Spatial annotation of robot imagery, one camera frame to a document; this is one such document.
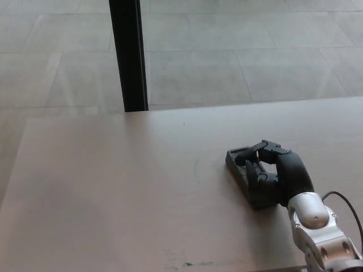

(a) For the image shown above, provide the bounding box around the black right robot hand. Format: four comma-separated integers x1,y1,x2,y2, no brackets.
234,139,315,208

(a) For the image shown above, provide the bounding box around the dark grey speckled eraser block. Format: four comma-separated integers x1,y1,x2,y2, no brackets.
226,146,279,211

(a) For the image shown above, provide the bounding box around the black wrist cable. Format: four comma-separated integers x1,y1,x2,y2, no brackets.
322,191,363,233

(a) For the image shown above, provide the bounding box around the black vertical metal post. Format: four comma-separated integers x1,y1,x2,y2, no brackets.
108,0,149,113

